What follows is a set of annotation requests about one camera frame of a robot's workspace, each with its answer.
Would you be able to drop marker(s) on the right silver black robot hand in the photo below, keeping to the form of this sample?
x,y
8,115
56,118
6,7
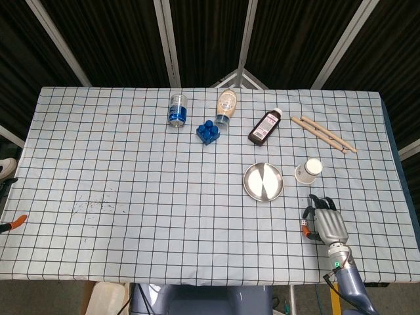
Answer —
x,y
329,226

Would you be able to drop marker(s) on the white paper cup blue print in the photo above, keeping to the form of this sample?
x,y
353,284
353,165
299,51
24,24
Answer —
x,y
306,174

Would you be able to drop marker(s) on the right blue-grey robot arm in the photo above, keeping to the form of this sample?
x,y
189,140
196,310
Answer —
x,y
351,282

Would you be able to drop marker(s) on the round metal plate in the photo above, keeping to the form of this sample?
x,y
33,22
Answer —
x,y
262,182

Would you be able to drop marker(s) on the white metal table leg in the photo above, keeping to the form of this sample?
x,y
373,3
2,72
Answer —
x,y
293,300

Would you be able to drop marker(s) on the wooden sticks pair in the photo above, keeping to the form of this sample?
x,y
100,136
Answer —
x,y
328,132

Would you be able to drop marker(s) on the wooden drumstick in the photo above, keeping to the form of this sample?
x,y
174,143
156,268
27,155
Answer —
x,y
315,133

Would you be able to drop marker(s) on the brown medicine bottle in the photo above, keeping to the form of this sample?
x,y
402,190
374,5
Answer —
x,y
264,128

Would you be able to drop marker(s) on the blue-grey robot torso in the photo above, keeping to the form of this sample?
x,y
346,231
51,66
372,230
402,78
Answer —
x,y
203,300

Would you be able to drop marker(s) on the blue toy building block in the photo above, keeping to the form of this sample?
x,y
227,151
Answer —
x,y
207,133

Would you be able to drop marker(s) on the beige sauce squeeze bottle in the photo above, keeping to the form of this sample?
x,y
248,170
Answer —
x,y
226,105

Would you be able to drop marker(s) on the light blue checked tablecloth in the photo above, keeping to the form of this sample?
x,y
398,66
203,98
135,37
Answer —
x,y
164,213

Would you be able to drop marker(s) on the blue soda can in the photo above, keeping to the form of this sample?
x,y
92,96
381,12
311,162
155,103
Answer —
x,y
178,111

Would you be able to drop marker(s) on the white plastic container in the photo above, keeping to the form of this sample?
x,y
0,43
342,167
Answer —
x,y
108,300

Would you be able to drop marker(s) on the white shoe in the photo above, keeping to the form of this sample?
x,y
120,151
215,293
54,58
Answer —
x,y
7,167

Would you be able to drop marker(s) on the white metal frame post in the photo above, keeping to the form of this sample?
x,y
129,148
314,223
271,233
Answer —
x,y
246,33
344,42
410,149
59,42
168,42
11,136

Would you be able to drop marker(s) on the white triangular metal frame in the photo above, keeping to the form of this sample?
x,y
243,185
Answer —
x,y
241,77

